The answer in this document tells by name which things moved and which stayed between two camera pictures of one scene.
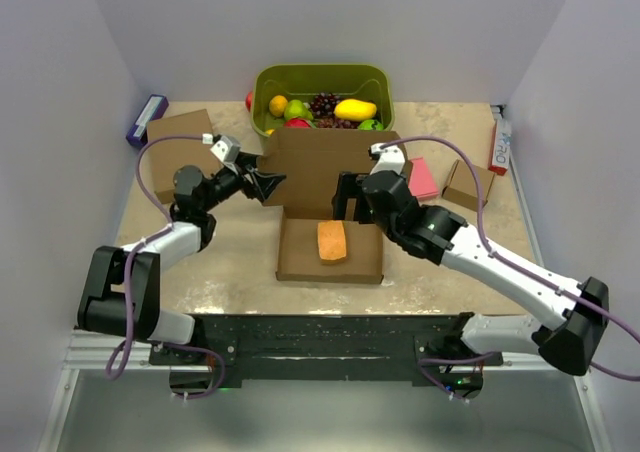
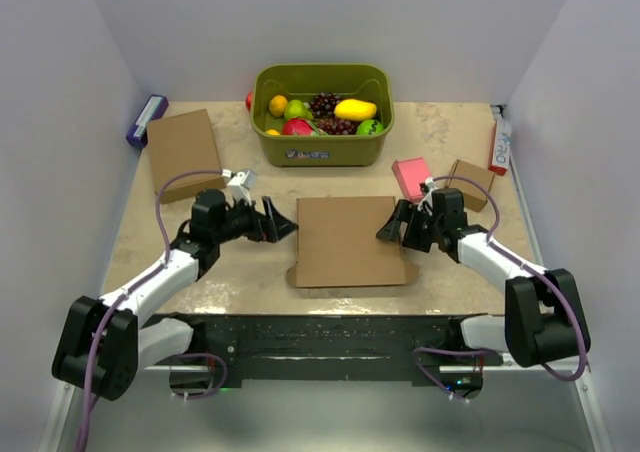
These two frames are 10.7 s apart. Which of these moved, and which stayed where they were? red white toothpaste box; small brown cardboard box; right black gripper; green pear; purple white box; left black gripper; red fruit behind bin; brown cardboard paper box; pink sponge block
Moved: brown cardboard paper box; right black gripper; left black gripper
Stayed: red white toothpaste box; green pear; purple white box; pink sponge block; small brown cardboard box; red fruit behind bin
